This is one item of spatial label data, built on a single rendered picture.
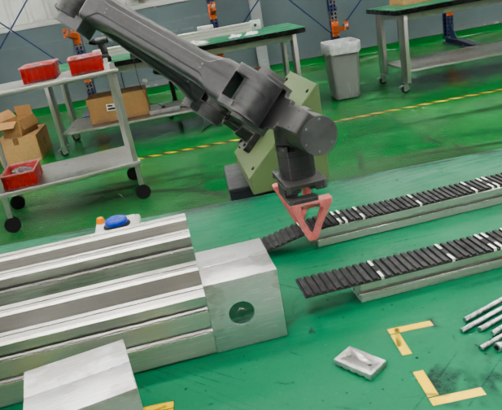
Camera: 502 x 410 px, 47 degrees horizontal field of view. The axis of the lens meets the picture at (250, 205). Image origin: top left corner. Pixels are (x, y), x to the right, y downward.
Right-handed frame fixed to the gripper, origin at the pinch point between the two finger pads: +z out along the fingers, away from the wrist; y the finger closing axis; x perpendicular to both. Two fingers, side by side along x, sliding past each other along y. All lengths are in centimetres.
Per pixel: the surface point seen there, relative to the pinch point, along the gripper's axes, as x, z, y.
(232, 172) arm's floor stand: -4.9, 3.1, -48.8
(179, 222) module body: -19.9, -4.8, -2.3
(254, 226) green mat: -6.7, 3.2, -12.7
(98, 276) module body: -33.1, -2.0, 4.8
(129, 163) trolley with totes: -44, 54, -285
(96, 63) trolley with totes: -49, -11, -288
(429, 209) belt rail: 20.7, 1.2, 2.0
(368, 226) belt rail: 10.2, 2.0, 1.3
